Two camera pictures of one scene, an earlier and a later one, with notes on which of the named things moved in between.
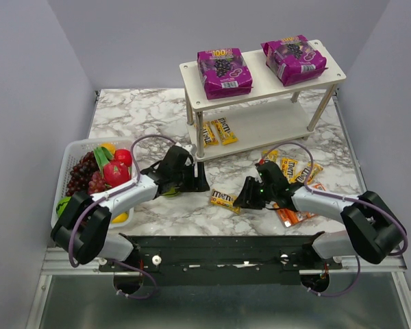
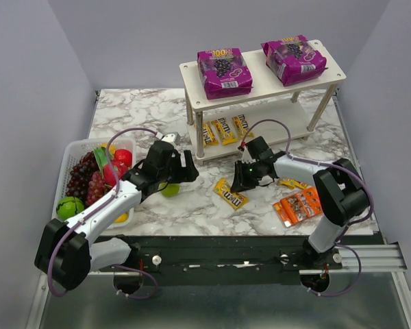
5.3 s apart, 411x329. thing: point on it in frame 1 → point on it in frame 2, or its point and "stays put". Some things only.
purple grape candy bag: x=224 y=72 stays put
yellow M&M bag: x=209 y=137 stays put
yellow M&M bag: x=227 y=136 → x=209 y=136
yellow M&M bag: x=224 y=199 → x=242 y=127
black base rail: x=246 y=260 stays put
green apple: x=171 y=193 stays put
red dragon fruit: x=116 y=173 stays put
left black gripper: x=196 y=176 → x=179 y=164
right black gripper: x=251 y=196 → x=244 y=175
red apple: x=123 y=155 stays put
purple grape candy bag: x=294 y=60 stays put
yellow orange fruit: x=120 y=218 stays put
